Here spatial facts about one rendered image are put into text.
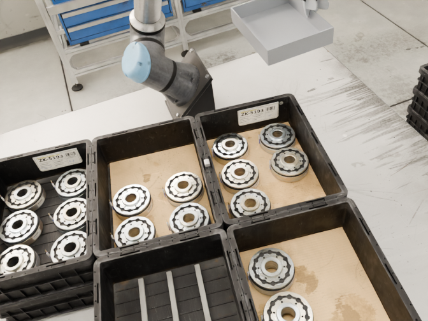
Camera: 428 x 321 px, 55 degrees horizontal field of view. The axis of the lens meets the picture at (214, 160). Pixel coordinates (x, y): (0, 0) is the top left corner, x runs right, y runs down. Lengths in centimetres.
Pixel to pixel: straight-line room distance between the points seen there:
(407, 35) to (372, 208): 223
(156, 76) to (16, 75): 229
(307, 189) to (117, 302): 55
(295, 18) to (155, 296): 91
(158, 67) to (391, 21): 244
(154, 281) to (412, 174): 83
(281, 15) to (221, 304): 88
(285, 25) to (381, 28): 213
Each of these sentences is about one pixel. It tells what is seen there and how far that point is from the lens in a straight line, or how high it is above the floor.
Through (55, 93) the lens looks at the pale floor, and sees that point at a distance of 318.
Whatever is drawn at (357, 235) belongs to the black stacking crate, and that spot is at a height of 89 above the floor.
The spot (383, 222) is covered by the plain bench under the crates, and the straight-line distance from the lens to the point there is 126.
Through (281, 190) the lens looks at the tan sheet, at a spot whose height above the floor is 83.
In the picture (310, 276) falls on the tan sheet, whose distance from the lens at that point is 100.
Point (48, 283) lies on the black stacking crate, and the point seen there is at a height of 87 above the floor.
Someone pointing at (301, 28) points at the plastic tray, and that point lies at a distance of 132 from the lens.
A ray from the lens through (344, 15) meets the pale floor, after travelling 355.
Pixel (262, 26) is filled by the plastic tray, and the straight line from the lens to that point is 135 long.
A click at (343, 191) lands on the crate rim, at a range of 101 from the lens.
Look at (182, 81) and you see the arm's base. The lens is 140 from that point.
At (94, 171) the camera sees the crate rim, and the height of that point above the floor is 93.
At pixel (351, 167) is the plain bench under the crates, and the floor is 70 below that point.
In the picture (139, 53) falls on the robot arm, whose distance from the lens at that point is 134.
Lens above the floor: 172
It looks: 47 degrees down
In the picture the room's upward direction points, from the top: 9 degrees counter-clockwise
